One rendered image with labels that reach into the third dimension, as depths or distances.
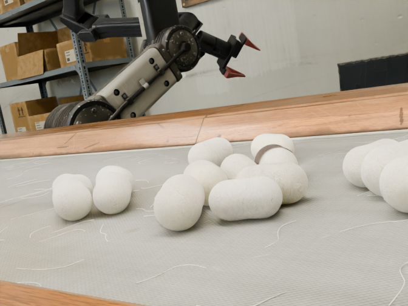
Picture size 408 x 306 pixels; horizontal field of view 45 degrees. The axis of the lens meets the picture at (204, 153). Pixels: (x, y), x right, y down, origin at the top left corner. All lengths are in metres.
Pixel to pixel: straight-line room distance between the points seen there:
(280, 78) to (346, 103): 2.23
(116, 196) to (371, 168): 0.12
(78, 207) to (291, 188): 0.11
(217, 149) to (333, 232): 0.15
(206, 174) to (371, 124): 0.18
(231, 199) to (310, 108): 0.23
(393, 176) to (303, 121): 0.23
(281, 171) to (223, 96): 2.64
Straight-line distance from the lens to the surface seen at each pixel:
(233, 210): 0.20
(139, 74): 1.07
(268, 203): 0.20
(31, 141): 0.66
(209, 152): 0.32
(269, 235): 0.19
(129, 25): 1.65
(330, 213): 0.21
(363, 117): 0.40
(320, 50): 2.51
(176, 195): 0.20
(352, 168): 0.23
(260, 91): 2.71
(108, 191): 0.25
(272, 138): 0.31
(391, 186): 0.19
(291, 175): 0.22
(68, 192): 0.26
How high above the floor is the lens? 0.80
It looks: 9 degrees down
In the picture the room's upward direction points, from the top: 10 degrees counter-clockwise
